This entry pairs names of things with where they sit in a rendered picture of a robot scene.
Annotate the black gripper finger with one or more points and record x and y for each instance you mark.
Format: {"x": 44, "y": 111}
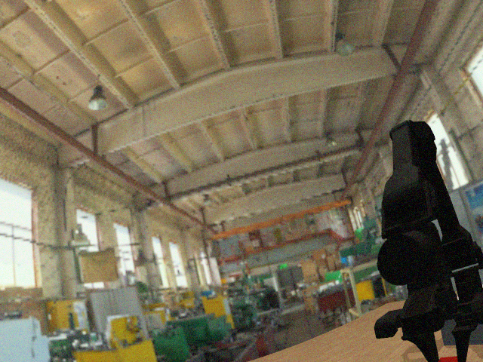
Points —
{"x": 426, "y": 343}
{"x": 462, "y": 335}

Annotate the red cube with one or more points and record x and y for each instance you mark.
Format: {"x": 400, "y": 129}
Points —
{"x": 448, "y": 359}

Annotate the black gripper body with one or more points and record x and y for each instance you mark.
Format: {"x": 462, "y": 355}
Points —
{"x": 467, "y": 312}

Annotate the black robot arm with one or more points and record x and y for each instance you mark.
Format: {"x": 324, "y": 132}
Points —
{"x": 413, "y": 196}

